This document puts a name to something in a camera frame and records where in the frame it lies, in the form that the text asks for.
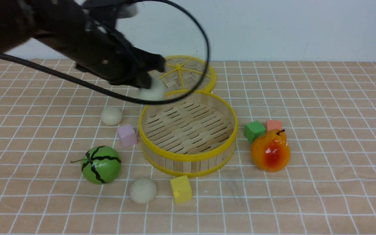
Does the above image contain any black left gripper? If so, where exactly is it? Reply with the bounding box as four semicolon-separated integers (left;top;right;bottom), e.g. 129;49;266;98
35;0;166;89

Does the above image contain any white bun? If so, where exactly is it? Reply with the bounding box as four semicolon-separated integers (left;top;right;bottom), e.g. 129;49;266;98
129;178;157;204
138;78;166;101
101;107;123;126

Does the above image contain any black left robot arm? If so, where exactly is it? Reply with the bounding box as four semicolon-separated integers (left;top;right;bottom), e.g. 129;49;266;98
0;0;165;89

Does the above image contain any bamboo steamer lid yellow rim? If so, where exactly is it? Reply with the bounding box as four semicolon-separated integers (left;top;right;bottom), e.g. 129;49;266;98
149;55;206;95

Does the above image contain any bamboo steamer tray yellow rim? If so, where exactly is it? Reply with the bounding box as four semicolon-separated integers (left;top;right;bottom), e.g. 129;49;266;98
138;91;239;177

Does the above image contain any pink foam cube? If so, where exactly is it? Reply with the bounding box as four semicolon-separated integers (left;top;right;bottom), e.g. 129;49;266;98
117;124;137;148

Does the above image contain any green toy watermelon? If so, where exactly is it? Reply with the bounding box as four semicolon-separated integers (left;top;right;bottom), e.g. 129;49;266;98
71;146;121;184

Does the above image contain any white bun front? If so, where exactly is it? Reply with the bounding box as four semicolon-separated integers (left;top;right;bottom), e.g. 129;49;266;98
129;178;157;204

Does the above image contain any yellow foam cube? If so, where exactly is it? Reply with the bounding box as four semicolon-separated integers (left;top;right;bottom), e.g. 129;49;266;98
170;175;193;203

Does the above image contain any green foam cube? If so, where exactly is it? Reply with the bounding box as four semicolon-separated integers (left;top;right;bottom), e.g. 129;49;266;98
243;121;267;143

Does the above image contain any orange foam cube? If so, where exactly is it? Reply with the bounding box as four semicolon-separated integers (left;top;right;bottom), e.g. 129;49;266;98
266;119;283;132

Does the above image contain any orange toy pear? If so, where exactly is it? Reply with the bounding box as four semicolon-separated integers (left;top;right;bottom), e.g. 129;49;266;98
251;129;291;172

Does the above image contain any checkered beige tablecloth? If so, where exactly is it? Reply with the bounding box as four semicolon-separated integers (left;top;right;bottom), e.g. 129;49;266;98
0;61;376;235

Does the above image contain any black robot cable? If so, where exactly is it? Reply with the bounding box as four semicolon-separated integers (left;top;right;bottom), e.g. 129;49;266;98
0;0;211;105

